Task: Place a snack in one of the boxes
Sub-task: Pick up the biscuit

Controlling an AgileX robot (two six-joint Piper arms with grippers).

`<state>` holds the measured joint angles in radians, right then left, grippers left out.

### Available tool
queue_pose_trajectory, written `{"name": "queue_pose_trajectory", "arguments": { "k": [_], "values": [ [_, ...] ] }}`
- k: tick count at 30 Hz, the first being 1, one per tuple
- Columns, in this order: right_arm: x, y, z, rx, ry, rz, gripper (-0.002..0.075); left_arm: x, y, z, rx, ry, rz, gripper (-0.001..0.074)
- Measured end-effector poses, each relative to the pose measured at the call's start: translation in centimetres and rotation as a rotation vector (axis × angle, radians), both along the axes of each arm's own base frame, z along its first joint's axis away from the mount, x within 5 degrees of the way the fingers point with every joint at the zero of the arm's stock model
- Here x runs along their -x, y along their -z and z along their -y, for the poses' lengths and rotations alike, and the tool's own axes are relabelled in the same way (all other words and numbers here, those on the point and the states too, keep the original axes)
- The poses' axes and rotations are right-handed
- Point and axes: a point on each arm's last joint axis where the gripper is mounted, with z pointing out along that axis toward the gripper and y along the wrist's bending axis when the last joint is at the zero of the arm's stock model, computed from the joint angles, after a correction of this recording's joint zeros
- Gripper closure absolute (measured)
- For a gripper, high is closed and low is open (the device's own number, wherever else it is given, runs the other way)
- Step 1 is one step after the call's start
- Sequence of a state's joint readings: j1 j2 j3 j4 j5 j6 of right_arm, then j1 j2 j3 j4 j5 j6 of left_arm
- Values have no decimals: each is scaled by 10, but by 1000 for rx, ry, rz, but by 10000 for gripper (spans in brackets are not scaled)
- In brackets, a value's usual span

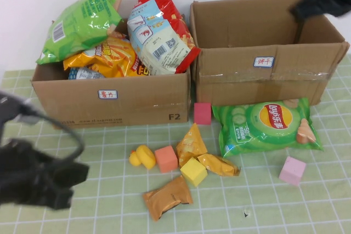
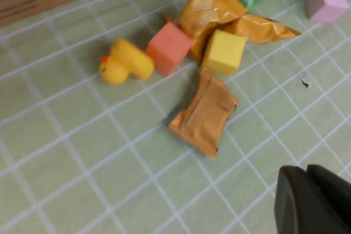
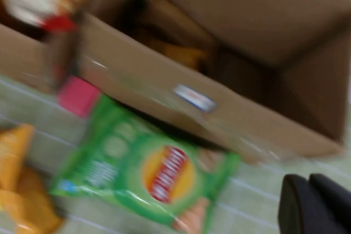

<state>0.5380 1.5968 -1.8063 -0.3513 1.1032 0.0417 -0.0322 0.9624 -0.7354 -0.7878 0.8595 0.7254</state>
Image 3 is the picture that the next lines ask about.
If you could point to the green cucumber Lay's chips bag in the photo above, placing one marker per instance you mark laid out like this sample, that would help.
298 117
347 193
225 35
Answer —
131 162

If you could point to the orange snack packet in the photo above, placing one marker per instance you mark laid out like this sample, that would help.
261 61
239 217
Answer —
15 157
24 206
183 54

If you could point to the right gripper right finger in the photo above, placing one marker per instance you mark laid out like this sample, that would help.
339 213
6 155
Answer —
337 206

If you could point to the magenta foam cube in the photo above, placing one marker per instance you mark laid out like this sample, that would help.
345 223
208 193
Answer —
78 97

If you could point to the cardboard box with clear tape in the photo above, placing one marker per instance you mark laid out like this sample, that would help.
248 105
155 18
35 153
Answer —
153 80

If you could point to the green checkered tablecloth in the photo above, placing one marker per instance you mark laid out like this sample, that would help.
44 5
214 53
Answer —
260 190

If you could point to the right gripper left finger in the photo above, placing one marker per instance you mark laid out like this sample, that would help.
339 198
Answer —
299 209

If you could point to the white label with red writing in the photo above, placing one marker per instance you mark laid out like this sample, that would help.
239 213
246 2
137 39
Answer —
194 97

